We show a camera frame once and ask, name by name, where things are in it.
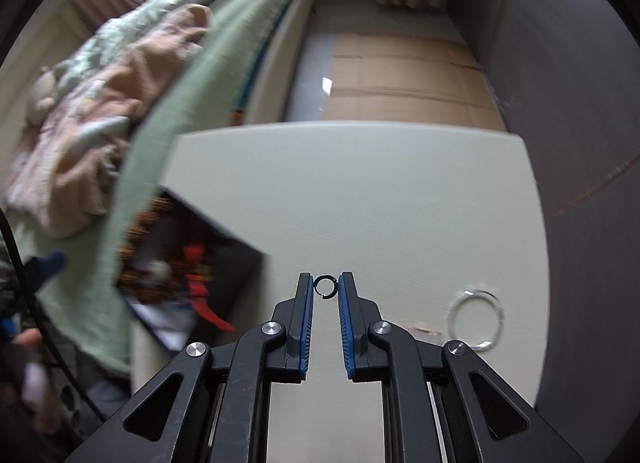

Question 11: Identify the brown rudraksha bead bracelet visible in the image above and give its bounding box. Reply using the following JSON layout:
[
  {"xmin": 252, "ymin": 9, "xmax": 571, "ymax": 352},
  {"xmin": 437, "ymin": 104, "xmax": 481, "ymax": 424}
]
[{"xmin": 117, "ymin": 194, "xmax": 174, "ymax": 294}]

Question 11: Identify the bed with green sheet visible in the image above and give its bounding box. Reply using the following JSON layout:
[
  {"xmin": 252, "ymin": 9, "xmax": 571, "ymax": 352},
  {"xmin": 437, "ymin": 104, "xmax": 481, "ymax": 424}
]
[{"xmin": 1, "ymin": 0, "xmax": 293, "ymax": 373}]

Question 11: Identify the light green duvet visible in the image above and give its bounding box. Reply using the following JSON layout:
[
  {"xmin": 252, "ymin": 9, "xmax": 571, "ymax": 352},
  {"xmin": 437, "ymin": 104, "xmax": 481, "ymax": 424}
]
[{"xmin": 54, "ymin": 0, "xmax": 214, "ymax": 96}]

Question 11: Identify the small black ring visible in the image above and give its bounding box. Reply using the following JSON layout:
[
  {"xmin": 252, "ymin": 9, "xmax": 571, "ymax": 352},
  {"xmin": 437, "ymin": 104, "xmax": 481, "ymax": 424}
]
[{"xmin": 312, "ymin": 274, "xmax": 338, "ymax": 301}]

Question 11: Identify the left hand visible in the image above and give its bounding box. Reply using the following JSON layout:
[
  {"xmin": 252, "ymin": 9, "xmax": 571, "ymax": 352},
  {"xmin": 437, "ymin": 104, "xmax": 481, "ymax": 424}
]
[{"xmin": 12, "ymin": 327, "xmax": 62, "ymax": 435}]

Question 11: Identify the beige plush toy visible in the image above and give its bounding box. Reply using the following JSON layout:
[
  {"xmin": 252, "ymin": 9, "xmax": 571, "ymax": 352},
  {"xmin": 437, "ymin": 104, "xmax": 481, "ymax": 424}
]
[{"xmin": 26, "ymin": 62, "xmax": 66, "ymax": 126}]

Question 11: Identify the white ottoman table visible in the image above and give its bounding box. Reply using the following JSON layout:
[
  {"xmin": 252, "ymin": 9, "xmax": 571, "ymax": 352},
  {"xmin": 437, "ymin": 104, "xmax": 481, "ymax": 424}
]
[{"xmin": 160, "ymin": 122, "xmax": 550, "ymax": 462}]

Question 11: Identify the black jewelry box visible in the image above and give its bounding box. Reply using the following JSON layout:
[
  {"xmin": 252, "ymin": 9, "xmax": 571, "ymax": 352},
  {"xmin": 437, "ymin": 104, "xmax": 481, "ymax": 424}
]
[{"xmin": 115, "ymin": 188, "xmax": 262, "ymax": 353}]

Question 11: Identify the pink fleece blanket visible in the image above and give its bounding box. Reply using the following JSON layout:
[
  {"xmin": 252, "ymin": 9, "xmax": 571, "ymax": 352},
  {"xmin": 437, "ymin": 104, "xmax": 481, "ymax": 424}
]
[{"xmin": 3, "ymin": 4, "xmax": 212, "ymax": 238}]

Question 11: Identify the clear glass bangle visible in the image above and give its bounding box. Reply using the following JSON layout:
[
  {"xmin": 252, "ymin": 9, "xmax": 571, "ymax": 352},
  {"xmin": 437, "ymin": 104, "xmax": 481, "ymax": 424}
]
[{"xmin": 446, "ymin": 289, "xmax": 506, "ymax": 353}]

